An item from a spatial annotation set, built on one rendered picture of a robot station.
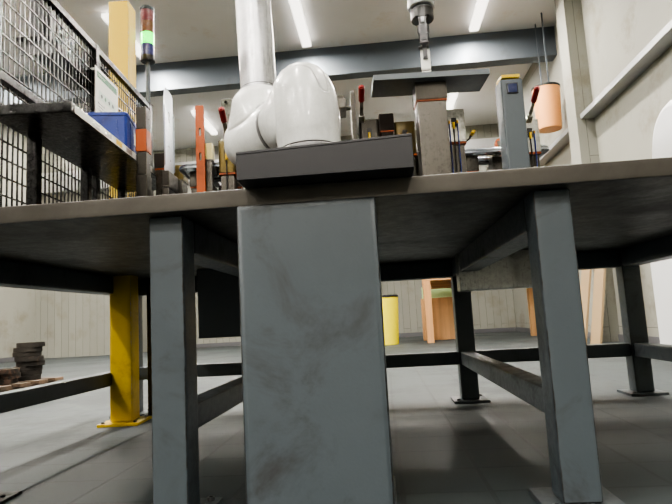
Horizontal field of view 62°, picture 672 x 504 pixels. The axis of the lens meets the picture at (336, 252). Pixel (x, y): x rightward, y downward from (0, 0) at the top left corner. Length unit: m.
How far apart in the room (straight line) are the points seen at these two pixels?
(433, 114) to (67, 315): 10.43
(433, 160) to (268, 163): 0.76
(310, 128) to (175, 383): 0.64
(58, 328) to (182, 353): 10.59
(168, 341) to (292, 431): 0.34
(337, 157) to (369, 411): 0.52
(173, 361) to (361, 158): 0.60
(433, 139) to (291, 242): 0.78
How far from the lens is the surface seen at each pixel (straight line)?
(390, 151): 1.14
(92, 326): 11.51
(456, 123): 2.01
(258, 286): 1.18
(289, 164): 1.15
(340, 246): 1.16
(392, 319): 8.45
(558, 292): 1.26
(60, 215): 1.38
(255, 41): 1.62
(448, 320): 9.36
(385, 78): 1.84
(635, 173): 1.31
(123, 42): 3.02
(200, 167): 2.05
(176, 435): 1.31
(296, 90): 1.35
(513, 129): 1.88
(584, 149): 7.27
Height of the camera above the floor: 0.40
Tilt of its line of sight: 7 degrees up
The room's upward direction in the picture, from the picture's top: 3 degrees counter-clockwise
